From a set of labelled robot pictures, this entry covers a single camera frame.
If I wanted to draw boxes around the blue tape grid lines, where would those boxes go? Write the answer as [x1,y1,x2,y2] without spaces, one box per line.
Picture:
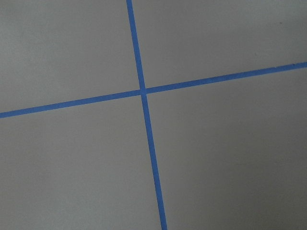
[0,0,307,230]

